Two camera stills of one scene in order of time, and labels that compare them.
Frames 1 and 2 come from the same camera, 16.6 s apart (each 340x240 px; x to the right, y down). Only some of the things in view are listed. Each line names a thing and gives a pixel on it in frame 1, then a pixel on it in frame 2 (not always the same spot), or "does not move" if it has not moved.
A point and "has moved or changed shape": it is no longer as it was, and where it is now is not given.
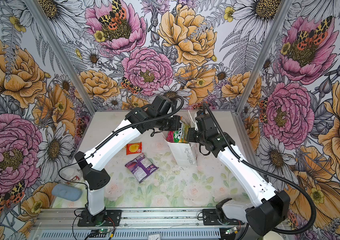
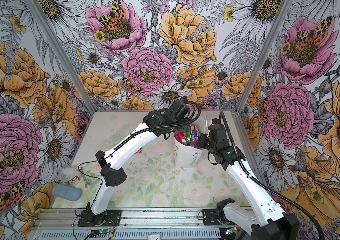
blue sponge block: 67,192 does not move
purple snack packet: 142,167 has moved or changed shape
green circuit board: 98,233 does not move
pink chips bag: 170,137 has moved or changed shape
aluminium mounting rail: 54,218 does not move
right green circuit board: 233,230 does not move
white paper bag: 185,154 has moved or changed shape
